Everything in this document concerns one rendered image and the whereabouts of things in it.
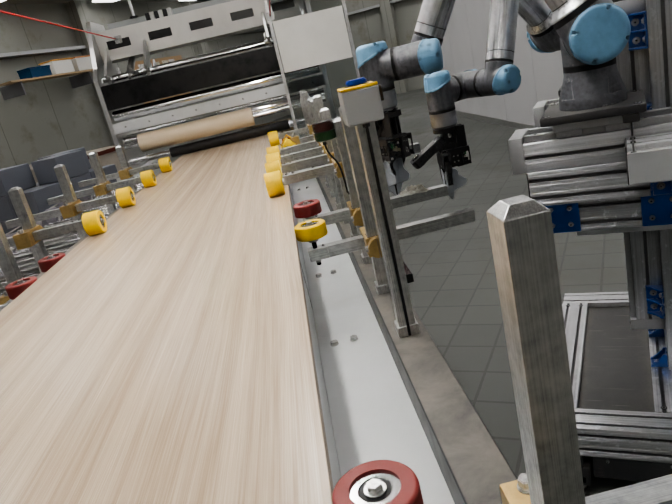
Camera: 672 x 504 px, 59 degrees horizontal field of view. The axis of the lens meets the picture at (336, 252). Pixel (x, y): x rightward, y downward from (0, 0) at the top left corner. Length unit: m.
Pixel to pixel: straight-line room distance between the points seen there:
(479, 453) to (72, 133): 12.55
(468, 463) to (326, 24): 3.58
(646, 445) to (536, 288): 1.34
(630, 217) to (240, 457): 1.23
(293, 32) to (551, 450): 3.82
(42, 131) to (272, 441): 12.18
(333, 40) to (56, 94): 9.50
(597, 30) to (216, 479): 1.11
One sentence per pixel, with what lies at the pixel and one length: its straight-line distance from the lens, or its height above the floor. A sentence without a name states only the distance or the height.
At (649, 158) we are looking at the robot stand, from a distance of 1.43.
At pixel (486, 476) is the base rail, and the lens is 0.89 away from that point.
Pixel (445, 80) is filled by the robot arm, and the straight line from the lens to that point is 1.73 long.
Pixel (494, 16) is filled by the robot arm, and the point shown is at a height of 1.29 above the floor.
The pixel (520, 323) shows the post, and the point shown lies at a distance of 0.46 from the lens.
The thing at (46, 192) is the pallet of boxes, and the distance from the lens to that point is 5.95.
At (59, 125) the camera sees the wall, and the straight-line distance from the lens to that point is 13.01.
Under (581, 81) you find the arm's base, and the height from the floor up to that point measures 1.10.
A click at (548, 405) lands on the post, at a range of 0.50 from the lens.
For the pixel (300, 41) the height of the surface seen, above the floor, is 1.45.
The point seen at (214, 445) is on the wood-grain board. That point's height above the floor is 0.90.
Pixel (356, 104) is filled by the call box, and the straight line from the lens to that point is 1.12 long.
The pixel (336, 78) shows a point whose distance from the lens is 4.19.
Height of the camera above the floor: 1.27
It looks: 17 degrees down
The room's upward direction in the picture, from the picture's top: 13 degrees counter-clockwise
